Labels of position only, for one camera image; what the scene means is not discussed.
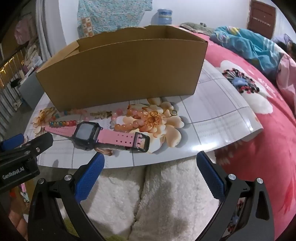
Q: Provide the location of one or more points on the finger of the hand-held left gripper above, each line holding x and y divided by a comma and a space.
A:
11, 141
34, 146

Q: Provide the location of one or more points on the metal railing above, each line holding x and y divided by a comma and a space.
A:
7, 92

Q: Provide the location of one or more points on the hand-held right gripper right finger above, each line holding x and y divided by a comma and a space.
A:
210, 178

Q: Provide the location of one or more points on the white curtain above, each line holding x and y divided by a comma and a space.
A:
48, 27

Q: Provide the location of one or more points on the gold butterfly charm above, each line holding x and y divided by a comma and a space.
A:
100, 114

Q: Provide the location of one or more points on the pink floral blanket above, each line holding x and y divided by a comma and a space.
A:
266, 139

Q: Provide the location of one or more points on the black smart watch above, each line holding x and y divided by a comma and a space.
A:
108, 136

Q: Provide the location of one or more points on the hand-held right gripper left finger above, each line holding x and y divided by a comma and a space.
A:
90, 178

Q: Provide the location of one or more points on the brown door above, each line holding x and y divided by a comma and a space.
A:
261, 18

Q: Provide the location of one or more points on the grey box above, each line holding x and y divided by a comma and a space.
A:
30, 90

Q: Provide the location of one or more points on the turquoise patterned hanging cloth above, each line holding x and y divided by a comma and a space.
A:
111, 16

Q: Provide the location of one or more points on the brown cardboard box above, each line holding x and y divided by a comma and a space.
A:
120, 69

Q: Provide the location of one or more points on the pink hanging clothes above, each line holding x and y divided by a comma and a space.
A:
22, 31

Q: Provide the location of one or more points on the blue water bottle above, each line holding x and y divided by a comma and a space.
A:
164, 16

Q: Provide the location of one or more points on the olive grey cushion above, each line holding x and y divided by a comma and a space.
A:
196, 28

